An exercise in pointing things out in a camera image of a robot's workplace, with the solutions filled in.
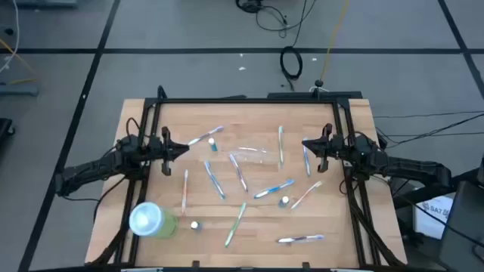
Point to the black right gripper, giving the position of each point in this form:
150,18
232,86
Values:
334,147

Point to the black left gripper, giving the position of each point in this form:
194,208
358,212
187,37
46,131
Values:
157,147

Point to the blue toothbrush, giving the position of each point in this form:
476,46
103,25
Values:
274,189
307,164
214,180

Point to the green toothbrush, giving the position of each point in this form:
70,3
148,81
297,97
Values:
280,145
234,225

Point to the orange toothbrush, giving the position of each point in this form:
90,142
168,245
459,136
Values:
306,195
184,192

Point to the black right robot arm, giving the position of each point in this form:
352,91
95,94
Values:
408,166

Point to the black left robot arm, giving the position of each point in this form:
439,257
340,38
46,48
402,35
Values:
94,166

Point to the white cardboard box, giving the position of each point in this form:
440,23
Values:
433,215

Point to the grey table foot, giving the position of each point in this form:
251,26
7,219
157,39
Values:
19,90

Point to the black metal table frame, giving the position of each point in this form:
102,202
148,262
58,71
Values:
246,101

